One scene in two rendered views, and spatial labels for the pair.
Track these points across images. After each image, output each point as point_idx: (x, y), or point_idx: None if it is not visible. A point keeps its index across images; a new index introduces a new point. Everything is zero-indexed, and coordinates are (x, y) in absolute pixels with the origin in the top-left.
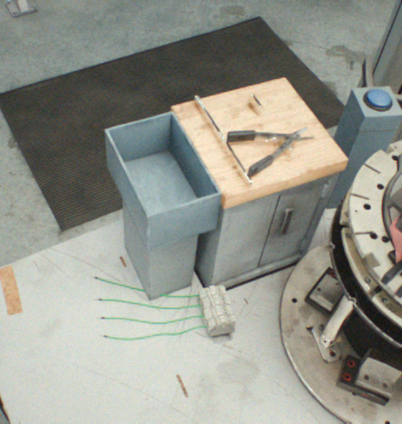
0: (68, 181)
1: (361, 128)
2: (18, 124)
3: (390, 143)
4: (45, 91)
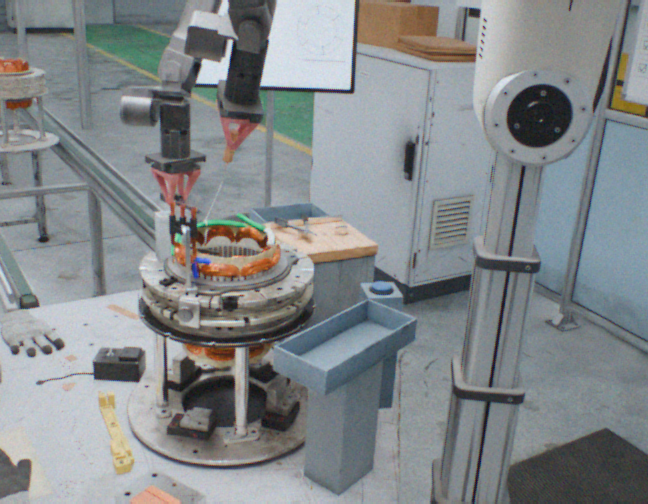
0: (518, 484)
1: (359, 296)
2: (575, 445)
3: (448, 434)
4: (635, 459)
